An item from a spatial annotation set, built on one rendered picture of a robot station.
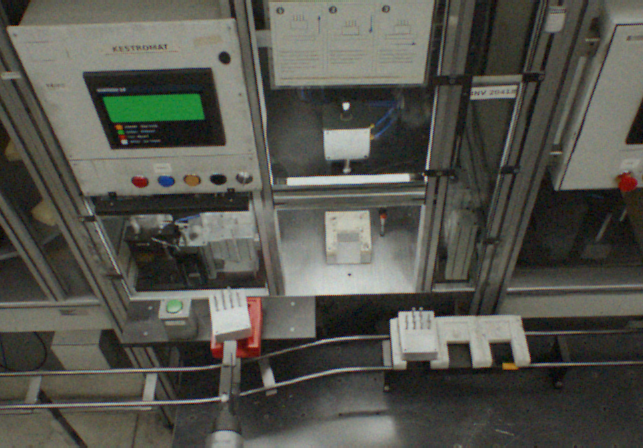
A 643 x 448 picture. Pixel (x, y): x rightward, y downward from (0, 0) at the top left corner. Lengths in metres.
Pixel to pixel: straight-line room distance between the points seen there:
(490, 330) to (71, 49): 1.30
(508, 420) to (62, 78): 1.47
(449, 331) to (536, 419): 0.36
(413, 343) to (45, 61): 1.13
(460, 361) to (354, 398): 0.33
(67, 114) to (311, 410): 1.08
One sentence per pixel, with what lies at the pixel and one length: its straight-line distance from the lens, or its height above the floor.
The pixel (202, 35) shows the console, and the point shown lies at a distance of 1.32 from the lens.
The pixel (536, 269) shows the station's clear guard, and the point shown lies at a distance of 1.99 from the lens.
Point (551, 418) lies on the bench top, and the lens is 2.11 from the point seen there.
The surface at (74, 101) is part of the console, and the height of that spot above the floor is 1.66.
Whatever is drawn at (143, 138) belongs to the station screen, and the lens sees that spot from 1.48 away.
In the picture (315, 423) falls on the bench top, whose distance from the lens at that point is 2.03.
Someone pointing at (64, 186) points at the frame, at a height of 1.39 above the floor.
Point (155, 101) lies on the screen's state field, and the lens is 1.41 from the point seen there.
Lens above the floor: 2.54
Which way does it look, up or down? 51 degrees down
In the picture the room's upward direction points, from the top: 3 degrees counter-clockwise
